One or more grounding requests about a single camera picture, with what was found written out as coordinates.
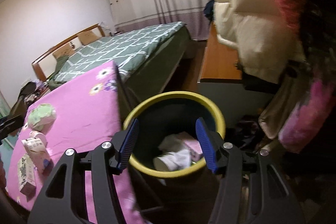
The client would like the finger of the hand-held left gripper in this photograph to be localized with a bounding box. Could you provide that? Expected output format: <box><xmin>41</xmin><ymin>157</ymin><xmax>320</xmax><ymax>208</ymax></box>
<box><xmin>0</xmin><ymin>115</ymin><xmax>23</xmax><ymax>140</ymax></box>

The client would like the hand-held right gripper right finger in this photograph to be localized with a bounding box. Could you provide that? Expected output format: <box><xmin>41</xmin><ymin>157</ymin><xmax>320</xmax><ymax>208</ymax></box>
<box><xmin>196</xmin><ymin>117</ymin><xmax>306</xmax><ymax>224</ymax></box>

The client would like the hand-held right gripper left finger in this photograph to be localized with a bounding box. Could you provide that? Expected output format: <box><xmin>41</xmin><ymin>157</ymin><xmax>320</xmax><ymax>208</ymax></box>
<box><xmin>28</xmin><ymin>118</ymin><xmax>141</xmax><ymax>224</ymax></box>

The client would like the pink small cup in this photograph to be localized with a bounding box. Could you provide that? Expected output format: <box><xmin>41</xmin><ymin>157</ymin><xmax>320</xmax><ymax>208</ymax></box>
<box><xmin>29</xmin><ymin>131</ymin><xmax>48</xmax><ymax>146</ymax></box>

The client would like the white wrapper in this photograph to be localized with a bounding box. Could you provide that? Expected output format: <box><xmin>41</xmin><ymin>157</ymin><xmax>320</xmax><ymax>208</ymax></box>
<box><xmin>159</xmin><ymin>132</ymin><xmax>193</xmax><ymax>153</ymax></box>

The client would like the pink and white carton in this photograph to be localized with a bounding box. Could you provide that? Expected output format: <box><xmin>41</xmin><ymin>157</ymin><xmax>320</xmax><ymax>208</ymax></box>
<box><xmin>21</xmin><ymin>139</ymin><xmax>51</xmax><ymax>172</ymax></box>

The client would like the white leaf-print paper cup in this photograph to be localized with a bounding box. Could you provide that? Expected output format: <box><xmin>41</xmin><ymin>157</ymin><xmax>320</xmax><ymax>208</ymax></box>
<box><xmin>154</xmin><ymin>152</ymin><xmax>181</xmax><ymax>171</ymax></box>

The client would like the green and white carton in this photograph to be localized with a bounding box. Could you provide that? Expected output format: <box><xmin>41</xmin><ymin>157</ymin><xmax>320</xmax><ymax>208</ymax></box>
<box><xmin>17</xmin><ymin>154</ymin><xmax>37</xmax><ymax>194</ymax></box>

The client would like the yellow-rimmed dark trash bin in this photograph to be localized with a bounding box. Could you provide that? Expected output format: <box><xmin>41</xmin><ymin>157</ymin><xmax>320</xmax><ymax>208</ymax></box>
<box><xmin>123</xmin><ymin>91</ymin><xmax>226</xmax><ymax>211</ymax></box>

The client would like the dark clothes pile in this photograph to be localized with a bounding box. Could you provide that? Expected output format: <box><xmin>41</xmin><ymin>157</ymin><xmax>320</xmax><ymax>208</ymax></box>
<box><xmin>10</xmin><ymin>81</ymin><xmax>40</xmax><ymax>119</ymax></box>

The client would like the pink floral tablecloth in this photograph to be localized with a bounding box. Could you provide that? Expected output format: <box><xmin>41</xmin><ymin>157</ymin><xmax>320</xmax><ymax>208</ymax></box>
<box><xmin>7</xmin><ymin>61</ymin><xmax>147</xmax><ymax>224</ymax></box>

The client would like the beige bag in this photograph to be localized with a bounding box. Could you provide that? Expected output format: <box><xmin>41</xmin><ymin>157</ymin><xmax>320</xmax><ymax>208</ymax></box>
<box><xmin>259</xmin><ymin>74</ymin><xmax>297</xmax><ymax>139</ymax></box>

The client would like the wooden bed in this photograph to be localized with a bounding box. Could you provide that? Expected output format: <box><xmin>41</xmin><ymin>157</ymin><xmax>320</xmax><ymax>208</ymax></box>
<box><xmin>31</xmin><ymin>21</ymin><xmax>195</xmax><ymax>98</ymax></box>

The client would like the wooden cabinet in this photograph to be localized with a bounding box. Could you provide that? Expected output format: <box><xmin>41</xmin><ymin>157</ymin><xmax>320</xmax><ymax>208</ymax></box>
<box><xmin>197</xmin><ymin>22</ymin><xmax>243</xmax><ymax>83</ymax></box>

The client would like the brown pillow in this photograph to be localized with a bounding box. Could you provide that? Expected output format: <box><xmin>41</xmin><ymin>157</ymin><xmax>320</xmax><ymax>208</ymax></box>
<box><xmin>52</xmin><ymin>47</ymin><xmax>71</xmax><ymax>59</ymax></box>
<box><xmin>77</xmin><ymin>30</ymin><xmax>97</xmax><ymax>45</ymax></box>

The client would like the green checked quilt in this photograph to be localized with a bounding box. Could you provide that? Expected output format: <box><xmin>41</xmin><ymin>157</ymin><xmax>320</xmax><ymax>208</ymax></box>
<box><xmin>54</xmin><ymin>22</ymin><xmax>188</xmax><ymax>83</ymax></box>

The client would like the pink fluffy garment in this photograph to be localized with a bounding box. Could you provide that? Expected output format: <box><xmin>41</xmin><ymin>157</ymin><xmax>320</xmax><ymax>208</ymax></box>
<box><xmin>278</xmin><ymin>77</ymin><xmax>336</xmax><ymax>153</ymax></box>

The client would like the cream puffer jacket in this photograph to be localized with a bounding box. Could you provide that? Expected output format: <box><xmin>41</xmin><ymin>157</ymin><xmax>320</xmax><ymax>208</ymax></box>
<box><xmin>203</xmin><ymin>0</ymin><xmax>305</xmax><ymax>83</ymax></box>

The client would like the mixed clothes heap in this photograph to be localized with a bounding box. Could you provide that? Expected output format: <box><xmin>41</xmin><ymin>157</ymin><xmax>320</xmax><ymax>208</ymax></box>
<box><xmin>203</xmin><ymin>0</ymin><xmax>216</xmax><ymax>22</ymax></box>

